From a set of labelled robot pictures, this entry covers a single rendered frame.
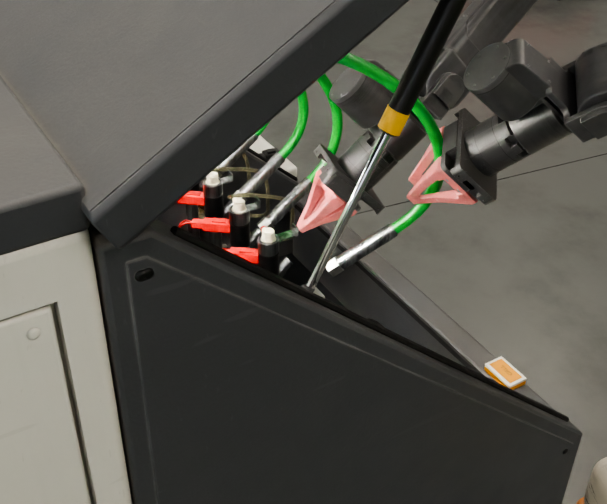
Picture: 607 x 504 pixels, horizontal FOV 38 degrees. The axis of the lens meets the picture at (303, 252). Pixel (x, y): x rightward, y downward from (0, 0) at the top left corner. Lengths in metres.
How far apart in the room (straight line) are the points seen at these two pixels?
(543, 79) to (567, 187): 2.64
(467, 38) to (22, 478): 0.73
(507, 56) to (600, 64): 0.09
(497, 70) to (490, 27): 0.26
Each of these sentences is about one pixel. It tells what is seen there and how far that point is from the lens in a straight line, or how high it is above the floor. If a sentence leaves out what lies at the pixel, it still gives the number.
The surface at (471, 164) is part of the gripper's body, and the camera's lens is 0.97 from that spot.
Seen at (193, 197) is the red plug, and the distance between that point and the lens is 1.26.
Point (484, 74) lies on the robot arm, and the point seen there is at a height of 1.41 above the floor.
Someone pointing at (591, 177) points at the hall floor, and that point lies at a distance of 3.64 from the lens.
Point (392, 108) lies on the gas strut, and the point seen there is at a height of 1.47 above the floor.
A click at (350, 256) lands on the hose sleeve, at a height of 1.16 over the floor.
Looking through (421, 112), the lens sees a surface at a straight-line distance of 0.98.
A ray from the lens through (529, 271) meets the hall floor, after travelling 3.04.
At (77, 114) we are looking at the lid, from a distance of 0.62.
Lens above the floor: 1.78
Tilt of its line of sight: 36 degrees down
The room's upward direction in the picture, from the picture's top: 1 degrees clockwise
